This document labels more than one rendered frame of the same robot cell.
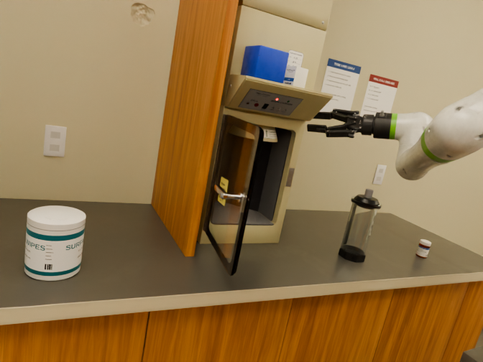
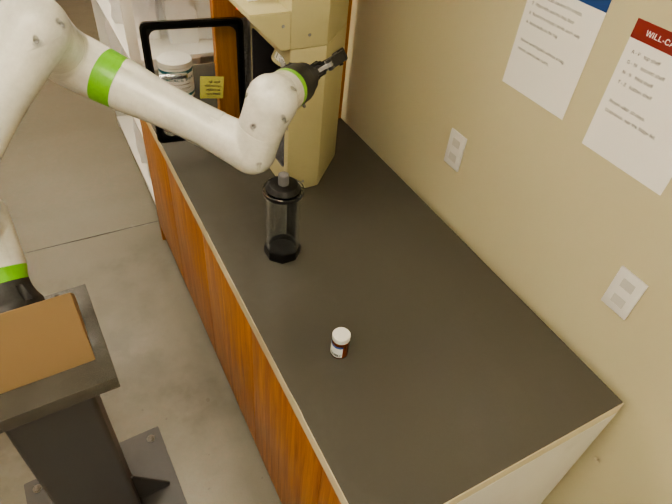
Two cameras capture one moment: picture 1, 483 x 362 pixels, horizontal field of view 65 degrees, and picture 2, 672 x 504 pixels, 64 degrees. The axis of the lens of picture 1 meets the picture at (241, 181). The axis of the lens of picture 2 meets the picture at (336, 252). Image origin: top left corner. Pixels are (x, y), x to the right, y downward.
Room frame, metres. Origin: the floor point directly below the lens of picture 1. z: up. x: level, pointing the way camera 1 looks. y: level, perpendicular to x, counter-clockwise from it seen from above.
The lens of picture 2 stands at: (1.43, -1.59, 2.00)
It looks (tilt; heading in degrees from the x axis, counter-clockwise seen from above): 43 degrees down; 86
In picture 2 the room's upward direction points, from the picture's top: 6 degrees clockwise
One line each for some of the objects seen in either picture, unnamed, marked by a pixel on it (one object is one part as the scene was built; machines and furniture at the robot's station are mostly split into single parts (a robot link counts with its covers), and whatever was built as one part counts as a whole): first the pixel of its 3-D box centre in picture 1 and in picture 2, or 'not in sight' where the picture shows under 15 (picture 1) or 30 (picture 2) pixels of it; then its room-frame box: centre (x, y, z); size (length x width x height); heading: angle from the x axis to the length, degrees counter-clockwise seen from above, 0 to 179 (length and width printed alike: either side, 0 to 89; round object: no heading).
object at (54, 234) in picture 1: (54, 241); not in sight; (0.87, 0.43, 1.02); 0.13 x 0.13 x 0.15
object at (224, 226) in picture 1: (229, 189); (198, 83); (1.05, 0.03, 1.19); 0.30 x 0.01 x 0.40; 21
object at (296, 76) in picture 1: (295, 77); not in sight; (1.24, -0.11, 1.54); 0.05 x 0.05 x 0.06; 36
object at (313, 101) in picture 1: (279, 100); (247, 11); (1.22, -0.07, 1.46); 0.32 x 0.12 x 0.10; 118
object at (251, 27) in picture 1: (246, 132); (305, 52); (1.39, 0.02, 1.33); 0.32 x 0.25 x 0.77; 118
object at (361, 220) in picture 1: (359, 228); (282, 219); (1.36, -0.47, 1.06); 0.11 x 0.11 x 0.21
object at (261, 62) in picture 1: (264, 64); not in sight; (1.19, 0.00, 1.56); 0.10 x 0.10 x 0.09; 28
